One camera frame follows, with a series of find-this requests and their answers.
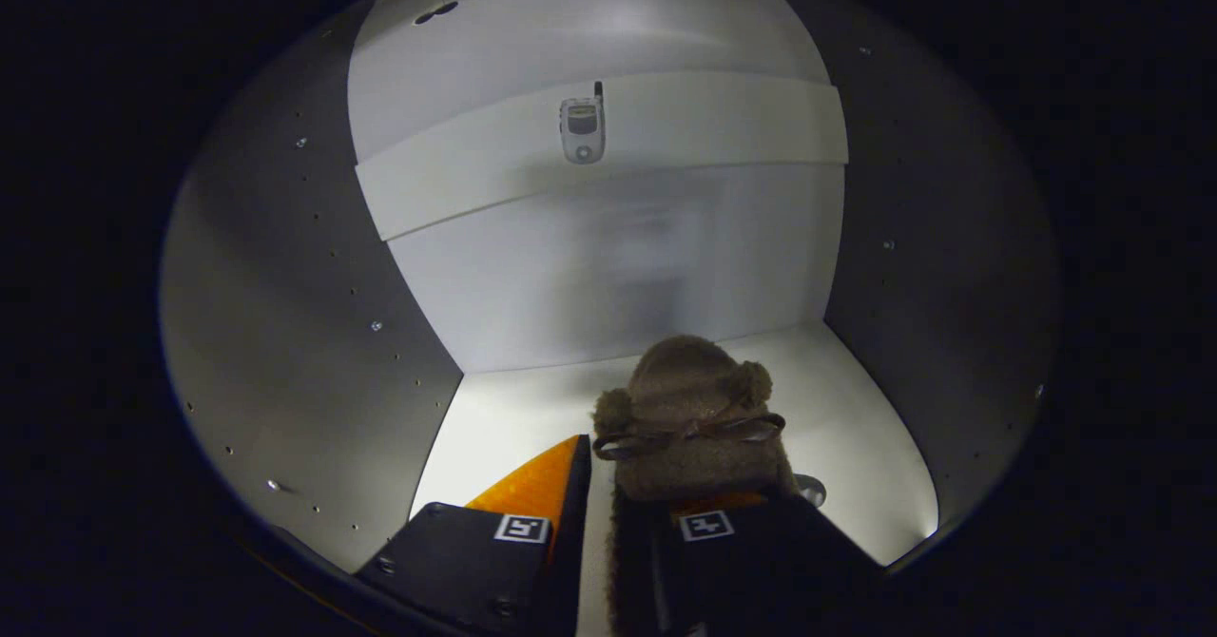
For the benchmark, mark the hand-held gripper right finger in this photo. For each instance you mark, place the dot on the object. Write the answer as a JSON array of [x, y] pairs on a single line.
[[761, 570]]

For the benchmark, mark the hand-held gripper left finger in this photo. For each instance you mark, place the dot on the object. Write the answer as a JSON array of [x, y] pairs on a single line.
[[566, 542]]

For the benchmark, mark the brown fuzzy shoe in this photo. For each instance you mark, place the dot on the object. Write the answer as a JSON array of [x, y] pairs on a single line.
[[689, 385]]

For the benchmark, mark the grey shoe cabinet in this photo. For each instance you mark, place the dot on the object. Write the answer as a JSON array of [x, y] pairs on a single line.
[[285, 285]]

